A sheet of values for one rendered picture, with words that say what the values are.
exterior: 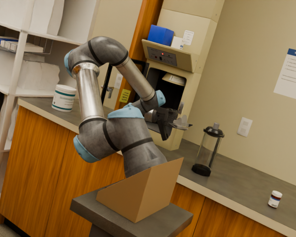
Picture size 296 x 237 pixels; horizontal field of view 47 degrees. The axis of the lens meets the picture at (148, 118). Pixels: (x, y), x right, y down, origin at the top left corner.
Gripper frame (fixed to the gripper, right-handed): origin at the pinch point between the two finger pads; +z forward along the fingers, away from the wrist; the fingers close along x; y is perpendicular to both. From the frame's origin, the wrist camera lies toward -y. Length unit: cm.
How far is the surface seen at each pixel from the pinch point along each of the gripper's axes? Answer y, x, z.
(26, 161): -50, 14, -101
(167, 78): 21.1, 24.6, -22.4
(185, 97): 13.2, 18.8, -9.0
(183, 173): -20.3, -11.2, 3.2
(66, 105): -8, 21, -83
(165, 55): 33.8, 15.8, -24.4
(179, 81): 21.2, 24.5, -15.5
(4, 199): -83, 18, -117
